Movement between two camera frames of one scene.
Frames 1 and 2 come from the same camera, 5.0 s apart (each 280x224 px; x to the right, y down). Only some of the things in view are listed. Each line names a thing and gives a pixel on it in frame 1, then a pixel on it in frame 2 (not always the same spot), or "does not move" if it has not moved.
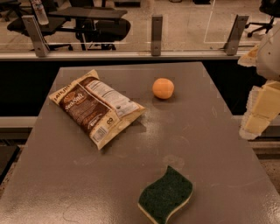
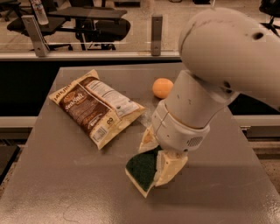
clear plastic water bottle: x=40 y=12 does not move
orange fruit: x=163 y=88 does not move
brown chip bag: x=96 y=108 does not move
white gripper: x=269 y=58 -> x=176 y=133
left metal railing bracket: x=40 y=45 does not move
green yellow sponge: x=161 y=197 -> x=141 y=169
